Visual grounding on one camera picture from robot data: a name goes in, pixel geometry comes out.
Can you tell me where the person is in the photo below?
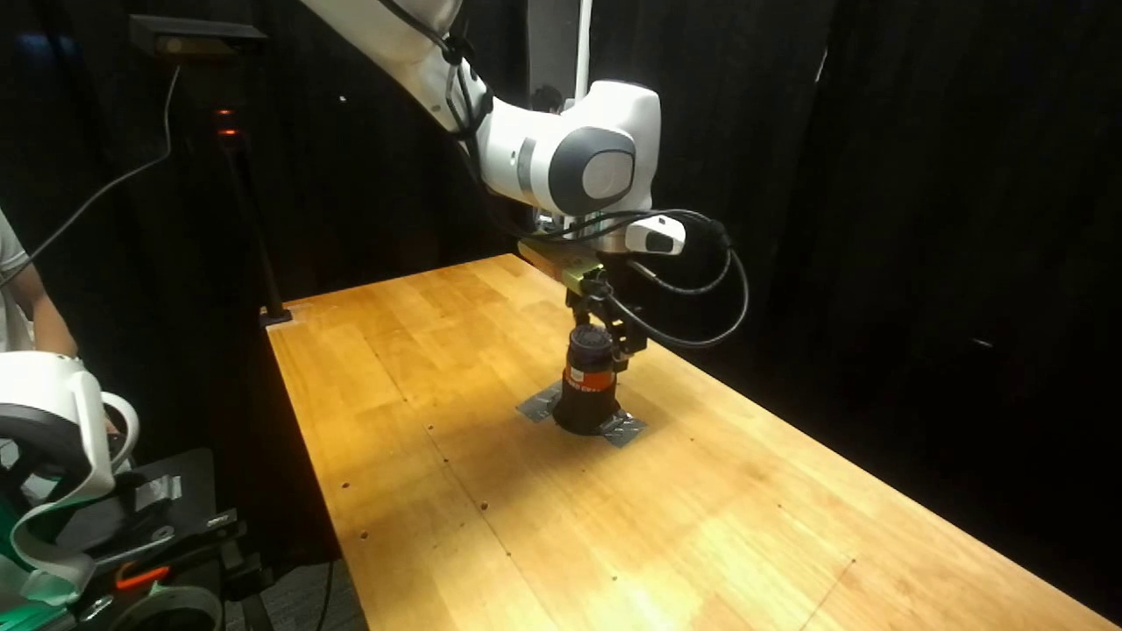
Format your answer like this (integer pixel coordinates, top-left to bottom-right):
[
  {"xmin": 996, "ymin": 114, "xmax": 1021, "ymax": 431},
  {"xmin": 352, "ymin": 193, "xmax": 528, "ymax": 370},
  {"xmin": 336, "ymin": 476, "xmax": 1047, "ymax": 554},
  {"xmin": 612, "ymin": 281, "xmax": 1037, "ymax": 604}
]
[{"xmin": 0, "ymin": 209, "xmax": 81, "ymax": 358}]

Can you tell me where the brown cup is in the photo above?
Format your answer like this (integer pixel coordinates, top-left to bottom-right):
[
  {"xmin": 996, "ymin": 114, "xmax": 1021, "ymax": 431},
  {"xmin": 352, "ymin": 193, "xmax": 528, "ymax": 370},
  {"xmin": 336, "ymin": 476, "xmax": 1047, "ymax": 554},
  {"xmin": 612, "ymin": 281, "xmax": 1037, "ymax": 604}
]
[{"xmin": 551, "ymin": 324, "xmax": 624, "ymax": 437}]

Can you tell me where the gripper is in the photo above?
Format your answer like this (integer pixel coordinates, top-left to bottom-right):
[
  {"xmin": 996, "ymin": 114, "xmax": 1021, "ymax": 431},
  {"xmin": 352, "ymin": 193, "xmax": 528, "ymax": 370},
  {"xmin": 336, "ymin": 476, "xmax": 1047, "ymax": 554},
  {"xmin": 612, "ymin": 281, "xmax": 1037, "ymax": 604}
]
[{"xmin": 565, "ymin": 273, "xmax": 650, "ymax": 370}]

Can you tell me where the white headset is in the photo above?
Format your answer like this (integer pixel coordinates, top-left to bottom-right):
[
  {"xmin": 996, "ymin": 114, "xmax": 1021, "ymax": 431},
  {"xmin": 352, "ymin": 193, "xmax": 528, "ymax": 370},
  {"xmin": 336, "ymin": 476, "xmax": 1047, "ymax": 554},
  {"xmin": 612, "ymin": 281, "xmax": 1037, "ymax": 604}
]
[{"xmin": 0, "ymin": 351, "xmax": 142, "ymax": 607}]

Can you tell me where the grey tape piece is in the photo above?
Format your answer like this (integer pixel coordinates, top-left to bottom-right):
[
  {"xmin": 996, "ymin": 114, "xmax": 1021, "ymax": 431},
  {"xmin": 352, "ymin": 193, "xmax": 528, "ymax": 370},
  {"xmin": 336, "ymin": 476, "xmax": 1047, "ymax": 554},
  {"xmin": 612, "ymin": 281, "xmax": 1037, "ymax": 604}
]
[
  {"xmin": 600, "ymin": 409, "xmax": 649, "ymax": 449},
  {"xmin": 516, "ymin": 380, "xmax": 565, "ymax": 424}
]

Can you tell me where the white pole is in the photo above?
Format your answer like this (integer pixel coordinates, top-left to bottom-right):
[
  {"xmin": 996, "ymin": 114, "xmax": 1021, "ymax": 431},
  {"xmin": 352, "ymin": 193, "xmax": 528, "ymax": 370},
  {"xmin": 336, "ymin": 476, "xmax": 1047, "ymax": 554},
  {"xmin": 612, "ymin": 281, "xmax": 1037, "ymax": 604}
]
[{"xmin": 573, "ymin": 0, "xmax": 594, "ymax": 99}]

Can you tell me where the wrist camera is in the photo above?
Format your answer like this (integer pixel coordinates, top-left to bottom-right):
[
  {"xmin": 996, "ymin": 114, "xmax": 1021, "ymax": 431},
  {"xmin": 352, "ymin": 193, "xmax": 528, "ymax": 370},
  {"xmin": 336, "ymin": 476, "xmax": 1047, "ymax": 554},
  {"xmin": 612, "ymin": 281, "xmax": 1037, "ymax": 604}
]
[{"xmin": 517, "ymin": 238, "xmax": 607, "ymax": 296}]

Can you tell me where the grey cable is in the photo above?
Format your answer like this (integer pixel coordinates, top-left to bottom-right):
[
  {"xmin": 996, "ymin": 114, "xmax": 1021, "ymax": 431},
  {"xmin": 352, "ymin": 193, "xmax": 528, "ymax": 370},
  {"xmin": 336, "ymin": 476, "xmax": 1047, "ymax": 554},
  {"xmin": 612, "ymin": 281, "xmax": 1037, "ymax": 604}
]
[{"xmin": 0, "ymin": 65, "xmax": 183, "ymax": 290}]

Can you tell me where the camera on mount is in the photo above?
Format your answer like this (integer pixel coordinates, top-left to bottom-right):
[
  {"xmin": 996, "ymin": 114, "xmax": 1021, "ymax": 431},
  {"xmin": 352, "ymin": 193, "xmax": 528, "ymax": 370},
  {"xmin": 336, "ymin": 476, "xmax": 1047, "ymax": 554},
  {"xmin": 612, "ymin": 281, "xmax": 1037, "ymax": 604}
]
[{"xmin": 129, "ymin": 14, "xmax": 294, "ymax": 329}]

